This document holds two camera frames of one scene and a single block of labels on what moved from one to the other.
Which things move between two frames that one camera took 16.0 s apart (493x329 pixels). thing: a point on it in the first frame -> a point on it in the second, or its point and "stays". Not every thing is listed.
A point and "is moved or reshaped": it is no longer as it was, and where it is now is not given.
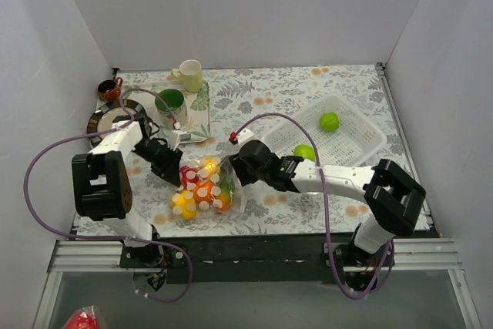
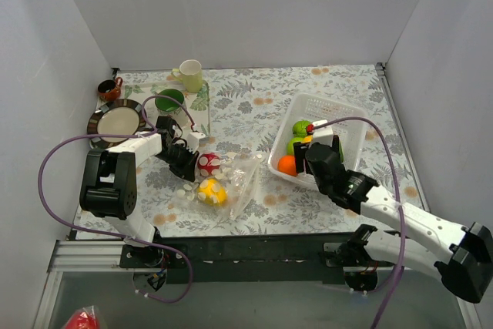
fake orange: (202, 192) is moved or reshaped
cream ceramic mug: (190, 73) stays
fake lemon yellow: (213, 169) -> (307, 139)
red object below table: (82, 320) stays
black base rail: (238, 258) stays
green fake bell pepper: (329, 121) -> (299, 128)
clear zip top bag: (207, 185) is moved or reshaped
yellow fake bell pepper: (183, 204) -> (212, 192)
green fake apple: (306, 151) is moved or reshaped
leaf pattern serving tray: (198, 121) stays
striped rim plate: (110, 115) stays
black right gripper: (242, 169) -> (301, 157)
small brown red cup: (109, 89) stays
